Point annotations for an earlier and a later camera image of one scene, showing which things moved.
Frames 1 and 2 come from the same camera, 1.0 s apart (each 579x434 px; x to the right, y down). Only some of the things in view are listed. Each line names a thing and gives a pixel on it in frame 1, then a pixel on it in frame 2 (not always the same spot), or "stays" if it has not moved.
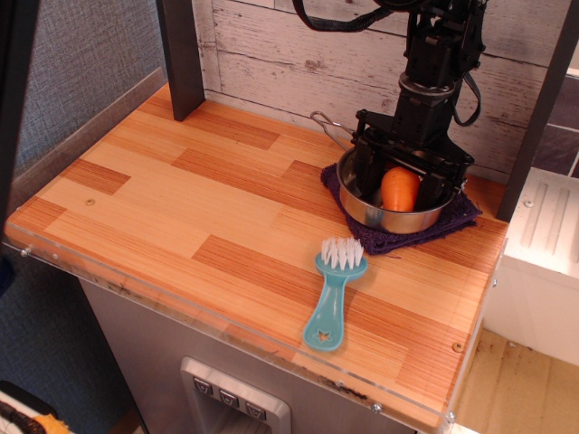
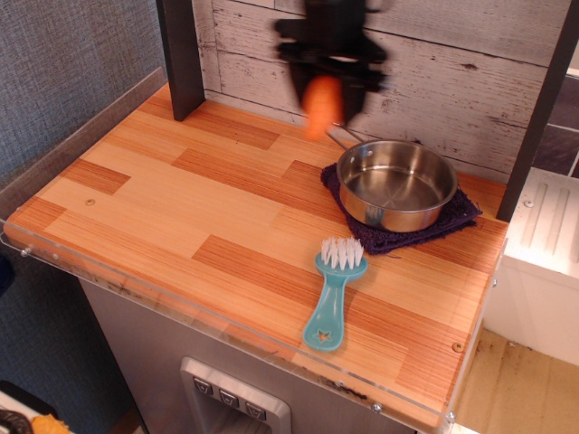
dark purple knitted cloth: x=460 y=212 stays
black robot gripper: x=420 y=133 to x=330 y=41
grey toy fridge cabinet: x=186 y=378 stays
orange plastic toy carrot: x=400 y=189 to x=322 y=104
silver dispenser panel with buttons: x=220 y=402 stays
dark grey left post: x=180 y=33 stays
